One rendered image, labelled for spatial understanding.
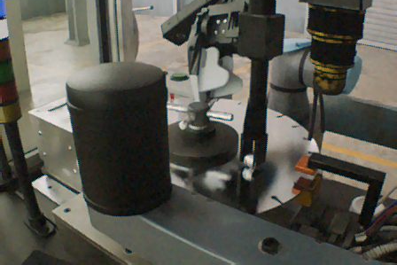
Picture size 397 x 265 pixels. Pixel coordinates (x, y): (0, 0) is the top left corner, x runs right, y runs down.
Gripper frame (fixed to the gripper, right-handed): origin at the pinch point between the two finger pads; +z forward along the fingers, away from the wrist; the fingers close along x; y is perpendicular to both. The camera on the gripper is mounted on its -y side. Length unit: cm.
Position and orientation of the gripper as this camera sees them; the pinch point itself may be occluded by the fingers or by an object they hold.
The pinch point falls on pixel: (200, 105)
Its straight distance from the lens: 51.0
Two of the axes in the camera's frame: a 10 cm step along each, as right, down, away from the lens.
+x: 6.1, 1.9, 7.7
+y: 7.7, 0.8, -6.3
